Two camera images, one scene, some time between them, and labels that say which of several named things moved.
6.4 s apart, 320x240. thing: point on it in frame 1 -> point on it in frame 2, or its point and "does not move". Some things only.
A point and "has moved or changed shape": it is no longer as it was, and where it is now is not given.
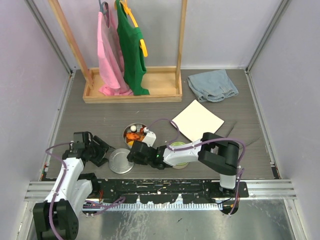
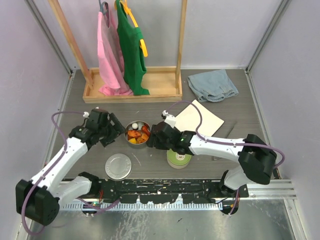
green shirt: [131, 37] does not move
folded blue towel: [214, 86] does not move
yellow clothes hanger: [128, 10] does not move
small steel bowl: [181, 166] does not move
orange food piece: [133, 136] has moved or changed shape
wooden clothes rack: [164, 83] does not move
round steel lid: [118, 162] has moved or changed shape
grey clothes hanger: [103, 7] does not move
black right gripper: [132, 158] -> [156, 144]
